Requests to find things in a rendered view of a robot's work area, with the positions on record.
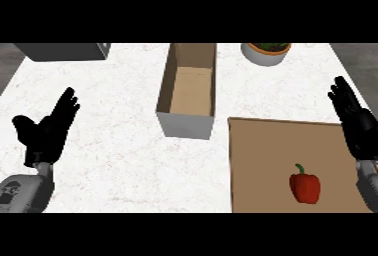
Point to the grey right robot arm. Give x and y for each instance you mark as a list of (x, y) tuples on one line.
[(368, 181)]

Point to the red bell pepper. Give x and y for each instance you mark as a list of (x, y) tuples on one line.
[(304, 187)]

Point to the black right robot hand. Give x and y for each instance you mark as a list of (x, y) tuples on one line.
[(355, 123)]

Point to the open cardboard box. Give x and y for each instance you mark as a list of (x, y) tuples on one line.
[(189, 93)]

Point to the dark grey appliance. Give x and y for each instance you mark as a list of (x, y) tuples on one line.
[(67, 51)]

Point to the white potted plant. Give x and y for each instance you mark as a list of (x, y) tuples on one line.
[(266, 52)]

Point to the brown flat tray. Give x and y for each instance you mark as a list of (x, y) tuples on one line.
[(290, 166)]

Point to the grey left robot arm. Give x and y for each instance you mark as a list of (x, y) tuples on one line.
[(27, 193)]

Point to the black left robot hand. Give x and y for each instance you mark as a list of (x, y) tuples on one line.
[(49, 130)]

